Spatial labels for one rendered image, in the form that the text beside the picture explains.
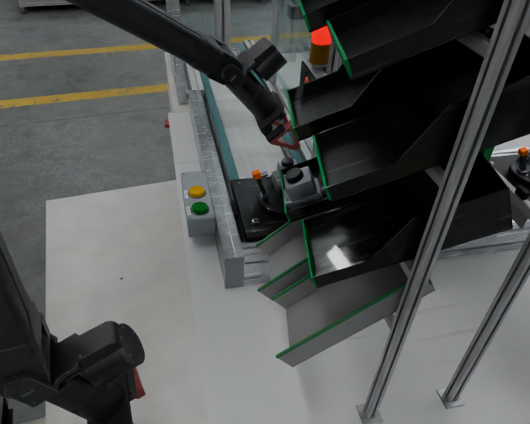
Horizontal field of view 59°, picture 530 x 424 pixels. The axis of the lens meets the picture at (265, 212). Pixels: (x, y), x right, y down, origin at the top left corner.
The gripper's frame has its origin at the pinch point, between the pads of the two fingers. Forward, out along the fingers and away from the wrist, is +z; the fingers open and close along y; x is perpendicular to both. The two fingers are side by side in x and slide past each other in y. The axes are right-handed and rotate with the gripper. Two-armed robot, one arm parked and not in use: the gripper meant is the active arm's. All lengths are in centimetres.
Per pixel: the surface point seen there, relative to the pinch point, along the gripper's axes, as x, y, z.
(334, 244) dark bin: 0.3, -41.0, -5.7
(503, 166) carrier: -39, 7, 60
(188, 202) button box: 31.7, 5.2, -0.3
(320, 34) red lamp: -19.3, 17.1, -5.9
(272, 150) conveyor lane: 12.5, 34.0, 22.3
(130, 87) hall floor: 116, 295, 54
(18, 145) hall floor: 171, 210, 6
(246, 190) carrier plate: 19.5, 6.6, 9.0
